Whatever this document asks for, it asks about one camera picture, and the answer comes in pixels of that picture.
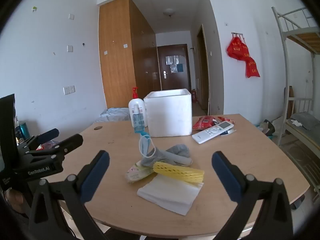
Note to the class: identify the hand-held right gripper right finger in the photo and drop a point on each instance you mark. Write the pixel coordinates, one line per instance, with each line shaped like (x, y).
(225, 177)

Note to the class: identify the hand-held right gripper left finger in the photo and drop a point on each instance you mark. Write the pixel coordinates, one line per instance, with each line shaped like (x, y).
(95, 177)

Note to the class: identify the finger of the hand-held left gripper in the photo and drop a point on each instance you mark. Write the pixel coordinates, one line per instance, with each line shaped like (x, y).
(48, 133)
(67, 143)

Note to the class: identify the yellow foam fruit net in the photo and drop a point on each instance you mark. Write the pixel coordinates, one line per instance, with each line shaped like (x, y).
(177, 172)

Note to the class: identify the grey sock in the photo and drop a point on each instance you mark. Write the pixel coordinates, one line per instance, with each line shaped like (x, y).
(180, 151)

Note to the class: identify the white cloth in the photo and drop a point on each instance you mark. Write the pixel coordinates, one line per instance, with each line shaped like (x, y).
(170, 195)

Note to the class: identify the blue face mask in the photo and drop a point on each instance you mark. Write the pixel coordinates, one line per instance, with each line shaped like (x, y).
(143, 145)

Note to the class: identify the white foam box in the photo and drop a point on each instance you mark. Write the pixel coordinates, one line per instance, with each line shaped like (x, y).
(170, 115)

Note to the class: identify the person's left forearm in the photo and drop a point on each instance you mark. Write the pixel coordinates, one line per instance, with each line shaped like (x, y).
(15, 197)

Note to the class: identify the teal trash can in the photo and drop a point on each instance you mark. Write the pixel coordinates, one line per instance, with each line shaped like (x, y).
(23, 131)

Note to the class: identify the small white packet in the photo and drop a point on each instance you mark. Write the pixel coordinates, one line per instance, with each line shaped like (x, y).
(231, 131)

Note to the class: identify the white remote control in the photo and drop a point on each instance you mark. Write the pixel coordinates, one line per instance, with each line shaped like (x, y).
(212, 131)

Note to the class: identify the red snack packet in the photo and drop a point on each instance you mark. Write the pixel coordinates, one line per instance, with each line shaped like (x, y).
(202, 122)

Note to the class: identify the dark cloth bundle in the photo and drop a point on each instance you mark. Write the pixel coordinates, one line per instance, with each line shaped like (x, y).
(267, 128)

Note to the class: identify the small blue spray bottle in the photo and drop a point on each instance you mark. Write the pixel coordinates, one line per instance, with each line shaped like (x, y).
(138, 123)

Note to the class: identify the white pump lotion bottle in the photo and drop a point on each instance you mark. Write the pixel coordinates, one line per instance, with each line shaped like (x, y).
(142, 105)

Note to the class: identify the red fire extinguisher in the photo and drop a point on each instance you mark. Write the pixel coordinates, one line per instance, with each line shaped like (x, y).
(194, 96)

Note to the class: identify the grey bedding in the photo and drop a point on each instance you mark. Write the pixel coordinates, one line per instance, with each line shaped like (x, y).
(306, 120)

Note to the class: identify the brown wooden board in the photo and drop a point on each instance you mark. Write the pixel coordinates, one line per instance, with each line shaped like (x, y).
(291, 102)

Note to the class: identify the wooden wardrobe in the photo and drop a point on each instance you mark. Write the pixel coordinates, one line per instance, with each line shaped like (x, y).
(117, 55)

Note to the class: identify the wooden side door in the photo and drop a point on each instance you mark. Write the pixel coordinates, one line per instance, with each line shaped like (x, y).
(203, 75)

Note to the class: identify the dark brown entrance door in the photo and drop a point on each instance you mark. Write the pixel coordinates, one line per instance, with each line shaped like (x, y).
(175, 82)

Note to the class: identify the red plastic bag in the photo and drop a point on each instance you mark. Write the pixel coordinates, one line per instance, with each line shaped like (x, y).
(237, 48)
(252, 67)

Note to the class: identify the taped paper notices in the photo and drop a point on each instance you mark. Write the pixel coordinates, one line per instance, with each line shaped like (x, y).
(173, 62)

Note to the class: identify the metal bunk bed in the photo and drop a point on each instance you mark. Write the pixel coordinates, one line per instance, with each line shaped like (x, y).
(285, 55)

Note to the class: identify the ceiling lamp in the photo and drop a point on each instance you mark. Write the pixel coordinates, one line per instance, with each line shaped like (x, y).
(169, 11)

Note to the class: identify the white double wall outlet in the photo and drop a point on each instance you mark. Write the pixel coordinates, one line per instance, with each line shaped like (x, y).
(69, 90)

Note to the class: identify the metal wall hook rack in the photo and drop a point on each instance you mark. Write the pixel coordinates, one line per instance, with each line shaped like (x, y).
(237, 33)

